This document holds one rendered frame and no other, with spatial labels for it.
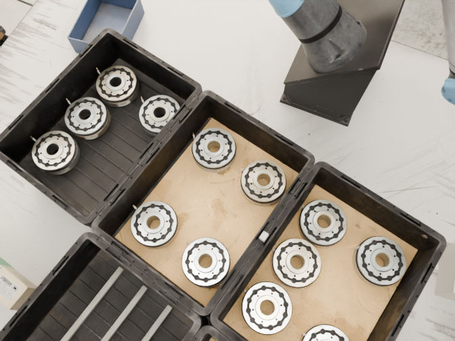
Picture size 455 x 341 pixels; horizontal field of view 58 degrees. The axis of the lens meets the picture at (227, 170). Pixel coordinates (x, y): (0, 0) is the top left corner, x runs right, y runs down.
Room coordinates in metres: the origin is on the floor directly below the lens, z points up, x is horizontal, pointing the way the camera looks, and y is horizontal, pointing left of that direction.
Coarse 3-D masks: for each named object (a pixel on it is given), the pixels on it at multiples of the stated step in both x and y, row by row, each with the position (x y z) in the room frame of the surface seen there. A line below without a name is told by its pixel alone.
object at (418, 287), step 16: (336, 176) 0.27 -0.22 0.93; (368, 192) 0.23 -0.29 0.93; (288, 208) 0.21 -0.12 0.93; (400, 208) 0.19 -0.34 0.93; (416, 224) 0.16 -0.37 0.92; (256, 256) 0.11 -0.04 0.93; (432, 256) 0.09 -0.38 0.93; (240, 272) 0.09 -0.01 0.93; (432, 272) 0.06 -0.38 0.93; (416, 288) 0.04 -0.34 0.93; (224, 304) 0.03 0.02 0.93; (400, 320) -0.02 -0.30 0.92
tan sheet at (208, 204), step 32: (224, 128) 0.45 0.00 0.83; (192, 160) 0.36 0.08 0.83; (160, 192) 0.29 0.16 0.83; (192, 192) 0.29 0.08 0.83; (224, 192) 0.28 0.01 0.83; (128, 224) 0.22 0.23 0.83; (192, 224) 0.21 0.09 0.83; (224, 224) 0.21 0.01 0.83; (256, 224) 0.20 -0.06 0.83; (160, 256) 0.14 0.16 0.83; (192, 288) 0.07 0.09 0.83
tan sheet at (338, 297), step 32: (320, 192) 0.27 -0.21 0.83; (288, 224) 0.20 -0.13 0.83; (320, 224) 0.19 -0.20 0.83; (352, 224) 0.19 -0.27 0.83; (320, 256) 0.12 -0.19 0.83; (352, 256) 0.12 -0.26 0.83; (288, 288) 0.06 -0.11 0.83; (320, 288) 0.05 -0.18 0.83; (352, 288) 0.05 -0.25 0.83; (384, 288) 0.05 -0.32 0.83; (224, 320) 0.00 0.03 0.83; (320, 320) -0.01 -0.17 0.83; (352, 320) -0.01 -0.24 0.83
